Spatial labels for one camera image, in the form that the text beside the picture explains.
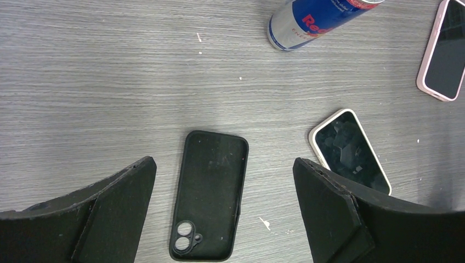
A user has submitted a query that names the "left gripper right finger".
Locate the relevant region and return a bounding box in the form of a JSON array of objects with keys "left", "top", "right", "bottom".
[{"left": 293, "top": 158, "right": 464, "bottom": 262}]

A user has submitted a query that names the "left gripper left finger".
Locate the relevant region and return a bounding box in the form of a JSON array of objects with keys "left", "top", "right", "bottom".
[{"left": 1, "top": 156, "right": 157, "bottom": 262}]

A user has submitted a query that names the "phone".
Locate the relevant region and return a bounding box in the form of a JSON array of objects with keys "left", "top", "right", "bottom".
[
  {"left": 416, "top": 0, "right": 464, "bottom": 102},
  {"left": 308, "top": 108, "right": 392, "bottom": 196}
]

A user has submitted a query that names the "black phone case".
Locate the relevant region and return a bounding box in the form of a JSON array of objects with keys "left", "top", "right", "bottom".
[{"left": 169, "top": 130, "right": 249, "bottom": 262}]

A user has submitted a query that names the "phone in pink case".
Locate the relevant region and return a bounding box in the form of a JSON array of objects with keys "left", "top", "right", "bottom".
[{"left": 416, "top": 0, "right": 464, "bottom": 102}]

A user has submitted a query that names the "Red Bull can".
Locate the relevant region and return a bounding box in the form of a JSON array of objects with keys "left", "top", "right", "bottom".
[{"left": 266, "top": 0, "right": 382, "bottom": 52}]

